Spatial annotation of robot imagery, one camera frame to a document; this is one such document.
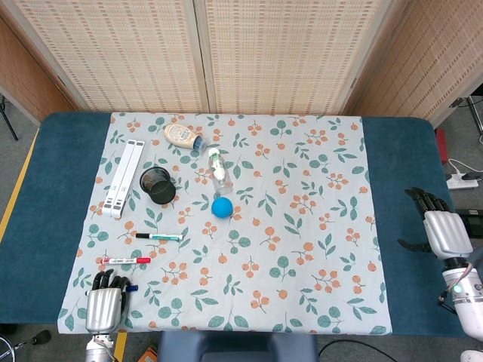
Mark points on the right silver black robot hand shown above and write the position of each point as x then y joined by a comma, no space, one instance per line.
447,232

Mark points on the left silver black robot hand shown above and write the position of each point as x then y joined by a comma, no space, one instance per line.
103,309

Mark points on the blue-capped marker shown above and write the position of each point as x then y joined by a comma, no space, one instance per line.
133,288

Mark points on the red marker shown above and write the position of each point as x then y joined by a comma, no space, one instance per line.
124,260

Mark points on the teal whiteboard marker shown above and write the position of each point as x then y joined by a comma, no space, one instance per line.
162,237

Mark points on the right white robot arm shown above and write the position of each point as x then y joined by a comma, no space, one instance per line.
468,301

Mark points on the black mesh pen cup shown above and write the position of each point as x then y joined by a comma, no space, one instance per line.
162,192

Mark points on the black floor device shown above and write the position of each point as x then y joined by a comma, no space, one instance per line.
474,222

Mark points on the white power strip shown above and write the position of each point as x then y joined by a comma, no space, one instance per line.
460,183

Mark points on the orange floor object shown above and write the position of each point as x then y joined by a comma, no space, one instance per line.
149,355

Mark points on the chrome stool base with lever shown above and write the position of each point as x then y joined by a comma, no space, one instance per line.
39,336

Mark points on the red floor object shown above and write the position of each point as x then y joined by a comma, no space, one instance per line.
440,145

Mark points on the black metal stand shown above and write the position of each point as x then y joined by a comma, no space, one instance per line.
474,113

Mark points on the white folded stand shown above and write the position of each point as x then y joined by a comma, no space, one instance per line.
122,177

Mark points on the dark blue chair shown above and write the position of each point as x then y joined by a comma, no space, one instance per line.
234,347

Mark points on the floral patterned tablecloth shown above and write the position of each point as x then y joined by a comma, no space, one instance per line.
302,245

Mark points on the teal blue table cover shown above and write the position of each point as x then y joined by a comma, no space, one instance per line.
56,169

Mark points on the blue ball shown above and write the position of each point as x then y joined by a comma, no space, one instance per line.
222,207

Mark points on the clear plastic bottle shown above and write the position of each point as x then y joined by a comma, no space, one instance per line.
219,169

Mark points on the beige mayonnaise squeeze bottle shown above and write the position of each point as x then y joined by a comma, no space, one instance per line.
181,134

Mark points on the black tripod leg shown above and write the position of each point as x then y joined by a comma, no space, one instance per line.
8,120

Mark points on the bamboo folding screen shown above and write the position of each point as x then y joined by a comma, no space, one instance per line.
283,56

